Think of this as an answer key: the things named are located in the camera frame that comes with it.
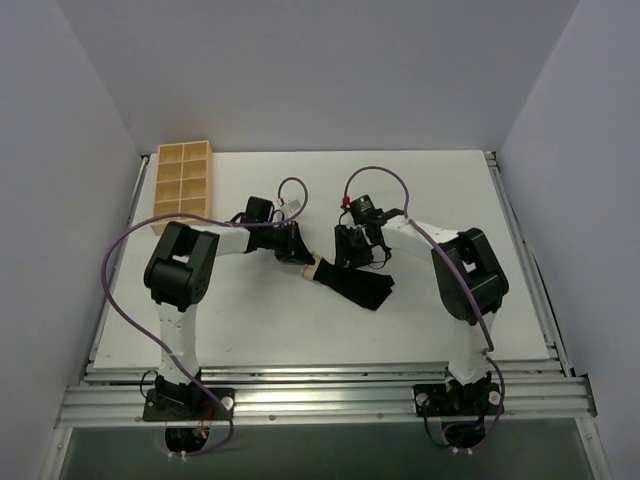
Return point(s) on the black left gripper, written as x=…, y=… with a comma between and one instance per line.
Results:
x=291, y=241

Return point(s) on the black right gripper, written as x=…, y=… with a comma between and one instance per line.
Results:
x=347, y=242

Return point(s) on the black underwear with beige waistband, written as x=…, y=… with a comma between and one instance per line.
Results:
x=366, y=289

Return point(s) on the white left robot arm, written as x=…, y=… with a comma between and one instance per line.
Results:
x=178, y=275

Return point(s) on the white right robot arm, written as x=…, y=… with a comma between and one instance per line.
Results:
x=470, y=279

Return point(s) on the wooden compartment tray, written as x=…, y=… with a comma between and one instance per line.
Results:
x=183, y=179

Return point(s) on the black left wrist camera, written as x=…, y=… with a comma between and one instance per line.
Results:
x=258, y=210

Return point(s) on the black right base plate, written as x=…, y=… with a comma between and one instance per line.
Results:
x=454, y=400

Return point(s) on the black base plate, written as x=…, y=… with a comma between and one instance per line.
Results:
x=454, y=400
x=187, y=404

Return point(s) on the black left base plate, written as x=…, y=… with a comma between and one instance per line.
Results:
x=187, y=404

